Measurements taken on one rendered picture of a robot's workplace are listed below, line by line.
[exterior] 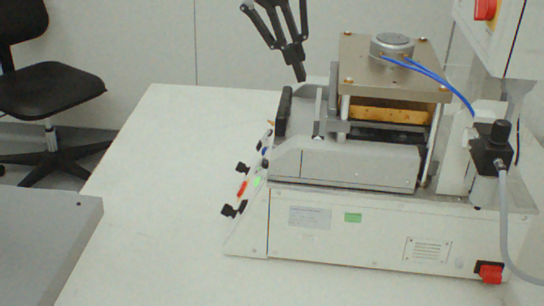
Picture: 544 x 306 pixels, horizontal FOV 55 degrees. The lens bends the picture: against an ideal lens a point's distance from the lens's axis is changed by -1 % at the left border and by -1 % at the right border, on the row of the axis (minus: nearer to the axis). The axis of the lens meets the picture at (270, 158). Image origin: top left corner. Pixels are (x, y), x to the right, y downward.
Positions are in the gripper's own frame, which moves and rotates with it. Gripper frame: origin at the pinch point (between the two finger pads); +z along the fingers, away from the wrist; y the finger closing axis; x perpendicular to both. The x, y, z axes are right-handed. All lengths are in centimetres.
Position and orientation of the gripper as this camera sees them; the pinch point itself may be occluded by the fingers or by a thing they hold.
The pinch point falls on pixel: (296, 62)
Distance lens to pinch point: 98.8
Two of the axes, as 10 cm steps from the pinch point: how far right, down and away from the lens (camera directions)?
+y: -9.4, 2.3, 2.7
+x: -1.1, 5.3, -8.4
